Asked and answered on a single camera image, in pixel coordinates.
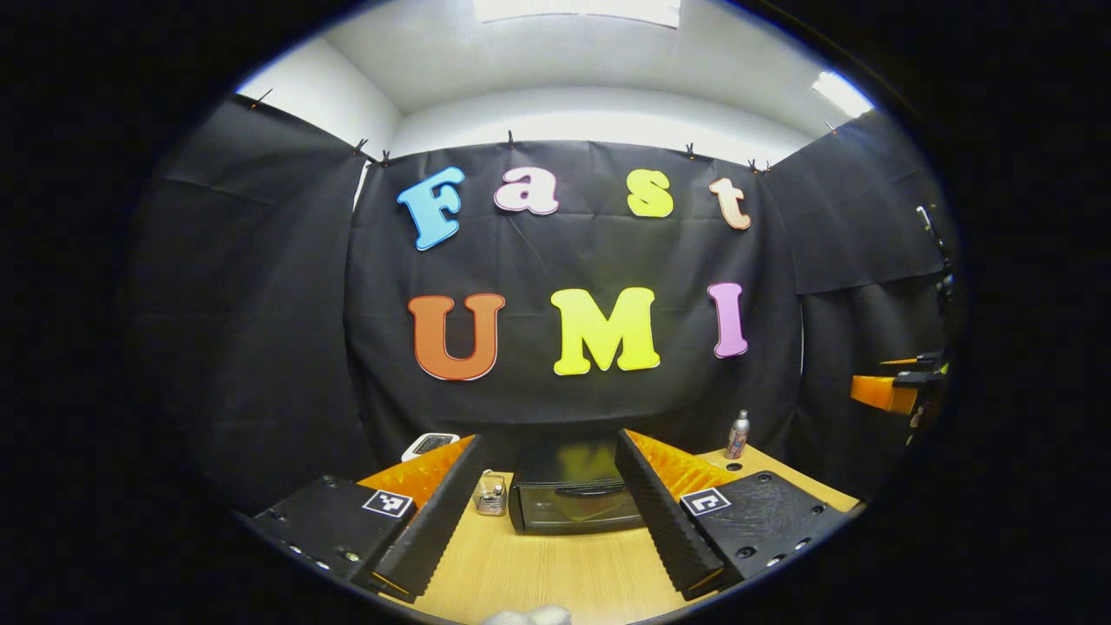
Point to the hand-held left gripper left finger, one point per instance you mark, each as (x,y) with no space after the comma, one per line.
(434,529)

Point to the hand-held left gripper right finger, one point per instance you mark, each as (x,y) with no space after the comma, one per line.
(668,521)

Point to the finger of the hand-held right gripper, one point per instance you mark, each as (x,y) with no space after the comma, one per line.
(881,392)

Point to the black electric oven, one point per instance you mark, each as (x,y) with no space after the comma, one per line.
(573,512)

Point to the white toaster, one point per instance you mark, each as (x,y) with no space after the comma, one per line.
(431,444)

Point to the silver printed bottle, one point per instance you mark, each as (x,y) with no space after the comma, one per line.
(738,437)

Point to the ceiling light panel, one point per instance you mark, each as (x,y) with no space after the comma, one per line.
(842,94)

